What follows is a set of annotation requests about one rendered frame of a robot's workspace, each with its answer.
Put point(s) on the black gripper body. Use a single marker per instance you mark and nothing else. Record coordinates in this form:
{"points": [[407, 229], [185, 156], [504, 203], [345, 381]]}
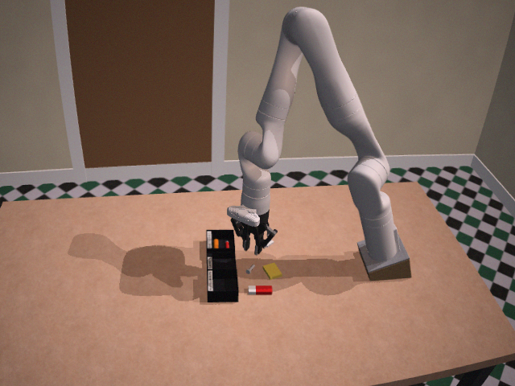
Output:
{"points": [[263, 222]]}

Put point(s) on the black three-compartment bin rack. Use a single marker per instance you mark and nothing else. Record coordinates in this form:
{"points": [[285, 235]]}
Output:
{"points": [[223, 274]]}

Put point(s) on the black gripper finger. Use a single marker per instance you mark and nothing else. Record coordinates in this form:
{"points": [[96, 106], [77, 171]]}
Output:
{"points": [[259, 239], [243, 233]]}

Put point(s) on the yellow flat square pad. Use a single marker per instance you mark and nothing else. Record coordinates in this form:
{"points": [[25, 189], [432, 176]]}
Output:
{"points": [[272, 271]]}

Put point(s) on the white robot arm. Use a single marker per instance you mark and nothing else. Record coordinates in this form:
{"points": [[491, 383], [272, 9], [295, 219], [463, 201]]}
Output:
{"points": [[305, 31]]}

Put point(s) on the red and white eraser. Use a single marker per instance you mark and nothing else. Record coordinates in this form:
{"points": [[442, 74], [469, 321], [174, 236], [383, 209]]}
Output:
{"points": [[260, 289]]}

